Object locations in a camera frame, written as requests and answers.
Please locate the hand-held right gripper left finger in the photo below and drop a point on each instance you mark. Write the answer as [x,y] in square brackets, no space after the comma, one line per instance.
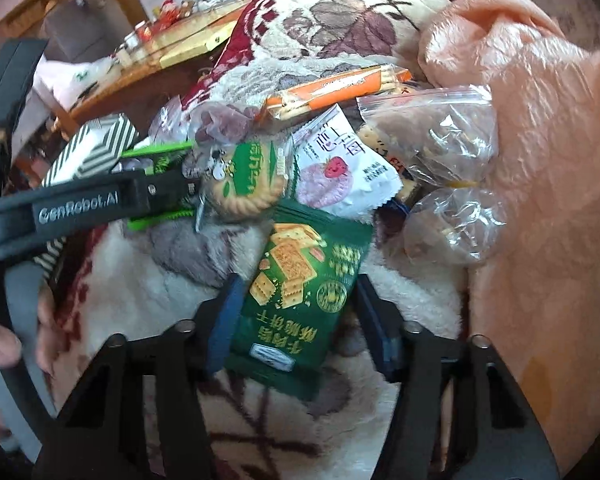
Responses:
[227,320]

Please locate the brown teddy bear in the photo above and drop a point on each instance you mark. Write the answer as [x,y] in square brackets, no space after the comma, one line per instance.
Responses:
[188,6]

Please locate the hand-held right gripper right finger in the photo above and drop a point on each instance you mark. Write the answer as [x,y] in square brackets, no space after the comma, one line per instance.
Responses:
[375,330]

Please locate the person's left hand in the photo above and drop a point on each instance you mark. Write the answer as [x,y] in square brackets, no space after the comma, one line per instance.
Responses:
[0,345]

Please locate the blue pen-like stick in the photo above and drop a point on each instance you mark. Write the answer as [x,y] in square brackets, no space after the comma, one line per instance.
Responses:
[395,207]

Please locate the red label cracker pack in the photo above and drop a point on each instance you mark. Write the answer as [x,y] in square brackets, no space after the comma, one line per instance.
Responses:
[372,140]

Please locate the small clear plastic bag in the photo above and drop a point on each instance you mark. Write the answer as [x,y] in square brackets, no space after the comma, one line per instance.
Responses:
[455,225]

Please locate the dark green cracker packet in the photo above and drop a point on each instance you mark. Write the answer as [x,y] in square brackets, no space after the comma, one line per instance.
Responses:
[290,280]

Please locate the white plastic bag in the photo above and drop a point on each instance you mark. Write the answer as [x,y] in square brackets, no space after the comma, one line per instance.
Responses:
[65,80]

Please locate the wooden table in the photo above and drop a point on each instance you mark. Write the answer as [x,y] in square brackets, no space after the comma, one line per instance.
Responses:
[145,75]

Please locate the white pink snack packet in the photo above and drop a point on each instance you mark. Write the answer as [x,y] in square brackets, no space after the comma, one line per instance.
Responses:
[340,170]

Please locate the floral plush blanket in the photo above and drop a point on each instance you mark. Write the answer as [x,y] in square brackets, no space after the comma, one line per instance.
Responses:
[330,20]

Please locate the orange cracker pack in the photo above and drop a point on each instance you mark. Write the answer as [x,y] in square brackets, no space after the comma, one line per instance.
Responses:
[330,92]

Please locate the green white striped box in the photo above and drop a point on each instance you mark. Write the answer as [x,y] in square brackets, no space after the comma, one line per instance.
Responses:
[100,140]

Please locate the red cup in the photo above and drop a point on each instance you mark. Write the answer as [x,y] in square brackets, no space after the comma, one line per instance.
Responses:
[143,32]

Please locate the green round biscuit packet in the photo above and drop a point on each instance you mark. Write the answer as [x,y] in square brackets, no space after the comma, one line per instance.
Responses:
[250,180]

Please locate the peach quilt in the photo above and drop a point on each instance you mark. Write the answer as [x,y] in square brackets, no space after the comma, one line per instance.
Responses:
[555,160]

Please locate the clear bag of purple snacks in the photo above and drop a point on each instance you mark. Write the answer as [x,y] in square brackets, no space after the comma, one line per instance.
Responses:
[220,122]

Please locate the red plush toy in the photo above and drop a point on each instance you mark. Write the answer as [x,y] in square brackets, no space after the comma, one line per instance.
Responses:
[167,12]

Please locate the grey refrigerator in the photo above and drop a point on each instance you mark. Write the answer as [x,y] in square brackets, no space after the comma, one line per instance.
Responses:
[75,30]

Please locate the wooden chair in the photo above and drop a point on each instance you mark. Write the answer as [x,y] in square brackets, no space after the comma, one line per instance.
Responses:
[65,115]

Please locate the large clear zip bag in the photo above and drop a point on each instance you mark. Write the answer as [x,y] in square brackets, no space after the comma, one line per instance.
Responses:
[445,135]

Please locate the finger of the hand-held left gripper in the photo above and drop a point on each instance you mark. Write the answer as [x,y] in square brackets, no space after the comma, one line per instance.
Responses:
[165,187]

